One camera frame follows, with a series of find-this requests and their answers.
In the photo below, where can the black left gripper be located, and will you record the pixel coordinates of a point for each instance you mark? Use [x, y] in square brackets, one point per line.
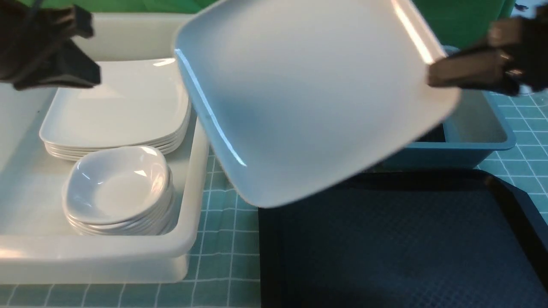
[38, 50]

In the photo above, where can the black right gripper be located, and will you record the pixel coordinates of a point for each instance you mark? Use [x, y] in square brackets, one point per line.
[517, 57]

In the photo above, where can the large white square plate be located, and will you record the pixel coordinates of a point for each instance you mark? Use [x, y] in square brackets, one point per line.
[296, 96]

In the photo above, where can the green backdrop cloth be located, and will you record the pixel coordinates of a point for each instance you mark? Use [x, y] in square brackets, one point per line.
[457, 23]

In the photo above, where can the blue plastic bin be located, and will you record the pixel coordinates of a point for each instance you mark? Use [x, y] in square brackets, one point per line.
[473, 131]

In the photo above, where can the stack of white square plates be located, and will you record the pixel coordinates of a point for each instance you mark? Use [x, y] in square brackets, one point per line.
[139, 102]

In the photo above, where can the stack of white bowls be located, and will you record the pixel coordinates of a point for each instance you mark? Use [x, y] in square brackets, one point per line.
[125, 191]

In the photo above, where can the black serving tray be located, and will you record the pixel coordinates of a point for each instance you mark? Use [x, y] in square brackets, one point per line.
[430, 239]

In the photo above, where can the green checkered tablecloth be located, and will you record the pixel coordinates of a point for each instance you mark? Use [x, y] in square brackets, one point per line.
[224, 261]

